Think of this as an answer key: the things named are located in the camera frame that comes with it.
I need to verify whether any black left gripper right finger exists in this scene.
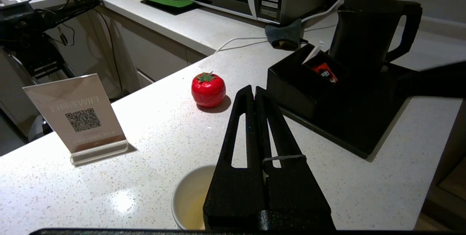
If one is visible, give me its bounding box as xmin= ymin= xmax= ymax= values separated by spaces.
xmin=254 ymin=86 xmax=336 ymax=229

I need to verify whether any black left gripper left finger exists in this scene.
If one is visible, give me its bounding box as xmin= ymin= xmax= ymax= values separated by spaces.
xmin=203 ymin=85 xmax=263 ymax=229

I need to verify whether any black electric kettle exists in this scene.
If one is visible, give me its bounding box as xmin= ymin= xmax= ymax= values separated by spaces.
xmin=327 ymin=0 xmax=424 ymax=74

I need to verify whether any black mug white inside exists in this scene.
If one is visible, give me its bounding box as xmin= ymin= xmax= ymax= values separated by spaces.
xmin=171 ymin=164 xmax=219 ymax=231

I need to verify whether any red tomato-shaped timer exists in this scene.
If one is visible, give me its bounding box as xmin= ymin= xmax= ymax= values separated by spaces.
xmin=191 ymin=71 xmax=227 ymax=108

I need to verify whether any black serving tray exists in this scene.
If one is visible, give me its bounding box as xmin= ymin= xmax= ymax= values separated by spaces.
xmin=280 ymin=63 xmax=420 ymax=159

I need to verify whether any red Nescafe coffee sachet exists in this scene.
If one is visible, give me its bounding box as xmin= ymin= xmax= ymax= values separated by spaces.
xmin=311 ymin=62 xmax=339 ymax=84

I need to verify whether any white paper stick packet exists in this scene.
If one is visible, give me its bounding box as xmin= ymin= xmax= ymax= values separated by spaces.
xmin=301 ymin=42 xmax=325 ymax=65

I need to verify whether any white base cabinet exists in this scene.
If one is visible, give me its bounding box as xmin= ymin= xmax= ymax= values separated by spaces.
xmin=87 ymin=7 xmax=208 ymax=101

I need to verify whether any dark grey cloth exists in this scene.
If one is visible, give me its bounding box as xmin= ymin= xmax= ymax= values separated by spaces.
xmin=264 ymin=19 xmax=308 ymax=51

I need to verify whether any QR code sign stand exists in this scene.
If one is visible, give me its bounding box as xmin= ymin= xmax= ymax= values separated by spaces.
xmin=22 ymin=73 xmax=129 ymax=166

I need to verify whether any green tray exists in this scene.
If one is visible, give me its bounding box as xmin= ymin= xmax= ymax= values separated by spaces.
xmin=140 ymin=0 xmax=200 ymax=16

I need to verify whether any black rig stand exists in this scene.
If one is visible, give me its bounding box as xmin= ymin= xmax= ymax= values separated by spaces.
xmin=0 ymin=0 xmax=103 ymax=82

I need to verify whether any thin white cable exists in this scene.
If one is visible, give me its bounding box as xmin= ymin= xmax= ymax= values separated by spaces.
xmin=214 ymin=24 xmax=338 ymax=53

